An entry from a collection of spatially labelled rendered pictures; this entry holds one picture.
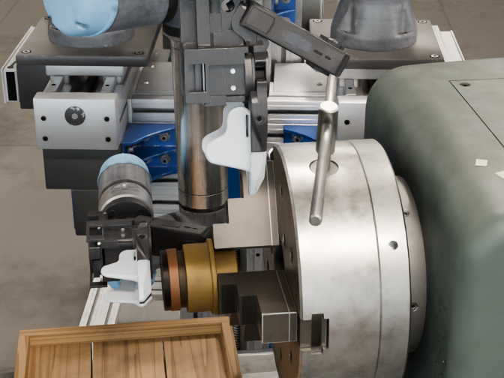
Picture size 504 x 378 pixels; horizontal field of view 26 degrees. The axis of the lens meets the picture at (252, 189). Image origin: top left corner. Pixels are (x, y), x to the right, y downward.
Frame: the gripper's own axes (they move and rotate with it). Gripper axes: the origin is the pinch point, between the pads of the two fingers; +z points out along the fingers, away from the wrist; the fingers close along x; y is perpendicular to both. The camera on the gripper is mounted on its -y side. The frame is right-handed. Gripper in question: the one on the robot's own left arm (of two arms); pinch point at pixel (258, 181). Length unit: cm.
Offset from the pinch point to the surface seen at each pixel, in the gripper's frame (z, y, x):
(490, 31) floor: 27, -180, -450
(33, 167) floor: 60, 49, -311
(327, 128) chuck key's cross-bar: -3.3, -8.9, -9.9
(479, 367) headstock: 21.8, -23.4, -0.2
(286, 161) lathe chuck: 1.5, -5.3, -16.3
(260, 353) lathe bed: 34, -4, -40
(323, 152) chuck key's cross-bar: -1.7, -7.5, -4.4
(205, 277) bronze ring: 15.3, 4.6, -17.5
